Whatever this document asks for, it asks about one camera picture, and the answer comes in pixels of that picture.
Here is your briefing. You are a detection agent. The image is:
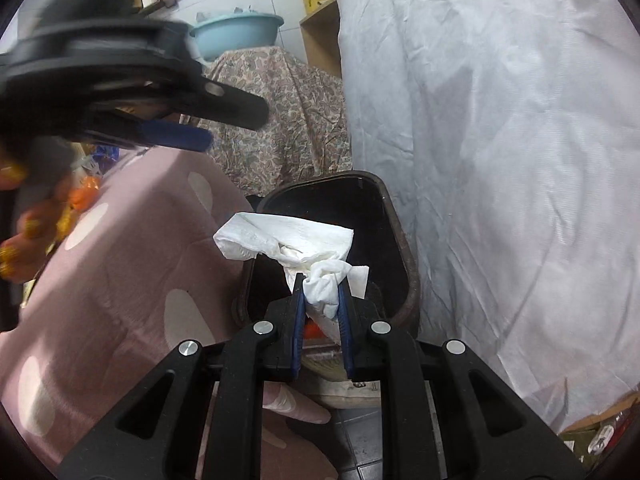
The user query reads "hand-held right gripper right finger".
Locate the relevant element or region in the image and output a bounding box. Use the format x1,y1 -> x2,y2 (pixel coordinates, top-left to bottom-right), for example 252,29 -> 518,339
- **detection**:
337,282 -> 586,480

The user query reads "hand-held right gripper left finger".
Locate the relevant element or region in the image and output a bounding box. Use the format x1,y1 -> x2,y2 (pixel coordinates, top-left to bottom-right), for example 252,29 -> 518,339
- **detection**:
57,272 -> 307,480

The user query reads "wooden cabinet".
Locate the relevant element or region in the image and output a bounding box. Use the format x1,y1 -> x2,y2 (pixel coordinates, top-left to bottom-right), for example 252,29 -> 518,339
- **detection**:
299,0 -> 343,78

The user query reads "white cloth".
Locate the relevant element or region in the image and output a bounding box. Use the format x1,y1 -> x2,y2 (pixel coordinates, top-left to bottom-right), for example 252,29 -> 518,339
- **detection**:
336,0 -> 640,433

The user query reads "white tissue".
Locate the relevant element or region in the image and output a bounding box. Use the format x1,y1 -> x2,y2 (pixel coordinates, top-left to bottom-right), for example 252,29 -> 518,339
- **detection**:
213,212 -> 371,341

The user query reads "dark trash bin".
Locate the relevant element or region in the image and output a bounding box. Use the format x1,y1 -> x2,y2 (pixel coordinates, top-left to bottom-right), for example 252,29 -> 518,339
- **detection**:
235,171 -> 421,333

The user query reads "pink dotted tablecloth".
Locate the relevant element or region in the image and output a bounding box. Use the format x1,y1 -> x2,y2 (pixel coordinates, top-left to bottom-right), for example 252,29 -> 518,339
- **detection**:
0,147 -> 333,480

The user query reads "light blue plastic basin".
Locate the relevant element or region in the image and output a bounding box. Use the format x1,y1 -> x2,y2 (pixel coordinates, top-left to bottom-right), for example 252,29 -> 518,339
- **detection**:
190,12 -> 285,60

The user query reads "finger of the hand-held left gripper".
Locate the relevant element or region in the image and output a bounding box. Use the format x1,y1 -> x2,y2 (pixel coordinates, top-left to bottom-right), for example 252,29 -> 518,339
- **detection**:
185,72 -> 269,131
90,112 -> 213,153

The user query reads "cardboard box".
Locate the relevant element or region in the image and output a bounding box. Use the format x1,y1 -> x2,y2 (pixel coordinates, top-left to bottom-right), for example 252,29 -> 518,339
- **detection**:
559,395 -> 636,461

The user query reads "floral cloth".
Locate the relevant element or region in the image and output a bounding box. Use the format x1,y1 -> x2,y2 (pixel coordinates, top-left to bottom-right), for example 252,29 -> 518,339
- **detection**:
180,46 -> 353,196

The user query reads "person's left forearm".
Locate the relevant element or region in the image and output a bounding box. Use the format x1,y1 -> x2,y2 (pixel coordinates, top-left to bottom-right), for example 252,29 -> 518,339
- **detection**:
0,135 -> 81,286

